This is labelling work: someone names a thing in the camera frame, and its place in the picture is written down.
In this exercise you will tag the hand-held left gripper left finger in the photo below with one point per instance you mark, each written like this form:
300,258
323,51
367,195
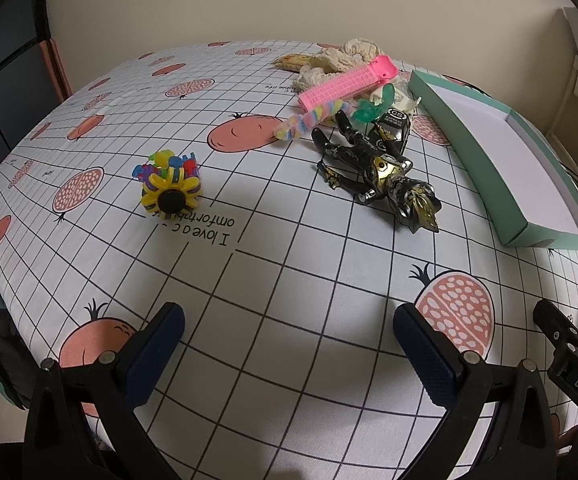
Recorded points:
156,345

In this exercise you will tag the green pacifier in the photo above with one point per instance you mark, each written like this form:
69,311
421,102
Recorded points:
369,110

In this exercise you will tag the yellow snack packet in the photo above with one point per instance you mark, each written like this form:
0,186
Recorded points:
291,61

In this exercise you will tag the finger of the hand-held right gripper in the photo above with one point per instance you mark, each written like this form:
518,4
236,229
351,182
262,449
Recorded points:
556,327

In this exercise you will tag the black gold action figure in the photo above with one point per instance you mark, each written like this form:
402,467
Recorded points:
379,175

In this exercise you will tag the white plastic wrapper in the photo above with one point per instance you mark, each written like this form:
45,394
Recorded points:
405,102

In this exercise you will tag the colourful flower spinner toy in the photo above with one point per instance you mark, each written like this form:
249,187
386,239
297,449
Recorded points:
169,200

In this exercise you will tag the black toy car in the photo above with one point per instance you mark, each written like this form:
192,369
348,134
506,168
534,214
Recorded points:
394,122

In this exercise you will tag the cream crochet scrunchie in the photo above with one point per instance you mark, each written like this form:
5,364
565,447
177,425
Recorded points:
361,47

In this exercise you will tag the dark wardrobe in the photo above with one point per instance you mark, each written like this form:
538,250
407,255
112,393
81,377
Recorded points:
4,60

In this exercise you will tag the pink bed frame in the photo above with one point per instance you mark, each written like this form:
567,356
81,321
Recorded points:
55,70

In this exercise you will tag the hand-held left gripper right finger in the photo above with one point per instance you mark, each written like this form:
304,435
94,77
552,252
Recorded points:
426,355

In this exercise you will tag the cream knitted pouch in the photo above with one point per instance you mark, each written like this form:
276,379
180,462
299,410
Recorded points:
314,72

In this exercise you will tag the teal cardboard box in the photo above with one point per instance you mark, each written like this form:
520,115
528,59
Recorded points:
494,125

